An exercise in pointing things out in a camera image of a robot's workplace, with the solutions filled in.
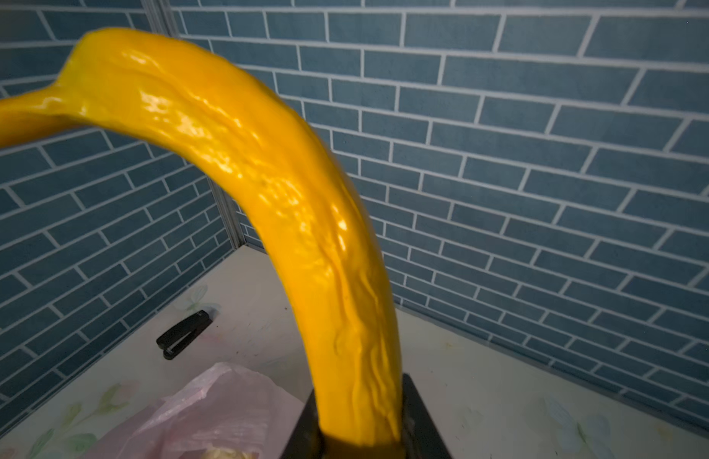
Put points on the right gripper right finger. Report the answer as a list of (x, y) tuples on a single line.
[(421, 438)]

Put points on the yellow fake banana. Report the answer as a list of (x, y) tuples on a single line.
[(303, 206)]

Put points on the pink plastic bag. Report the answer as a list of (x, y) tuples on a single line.
[(227, 406)]

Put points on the black stapler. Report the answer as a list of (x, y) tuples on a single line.
[(181, 335)]

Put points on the cream fake fruit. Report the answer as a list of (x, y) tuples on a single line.
[(223, 453)]

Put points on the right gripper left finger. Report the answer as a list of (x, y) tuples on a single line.
[(306, 440)]

